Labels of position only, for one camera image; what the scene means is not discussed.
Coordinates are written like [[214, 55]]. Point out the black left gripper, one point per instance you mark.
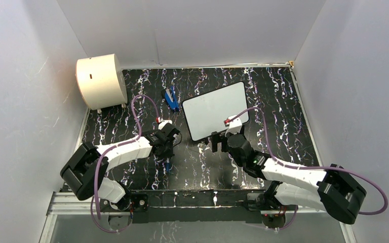
[[168, 154]]

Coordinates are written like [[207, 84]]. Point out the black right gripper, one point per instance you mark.
[[217, 137]]

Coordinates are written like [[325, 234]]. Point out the blue white marker pen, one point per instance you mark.
[[168, 165]]

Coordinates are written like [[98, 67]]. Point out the black framed whiteboard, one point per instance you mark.
[[206, 113]]

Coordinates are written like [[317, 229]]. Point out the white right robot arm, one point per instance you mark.
[[332, 189]]

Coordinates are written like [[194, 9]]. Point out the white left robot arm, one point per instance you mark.
[[85, 171]]

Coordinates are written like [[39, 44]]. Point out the cream cylindrical drum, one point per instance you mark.
[[101, 82]]

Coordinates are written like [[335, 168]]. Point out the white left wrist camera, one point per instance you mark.
[[164, 122]]

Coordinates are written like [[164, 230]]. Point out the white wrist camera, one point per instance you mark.
[[233, 124], [164, 122]]

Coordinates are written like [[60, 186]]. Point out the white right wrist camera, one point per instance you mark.
[[233, 124]]

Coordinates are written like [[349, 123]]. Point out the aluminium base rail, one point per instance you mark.
[[188, 216]]

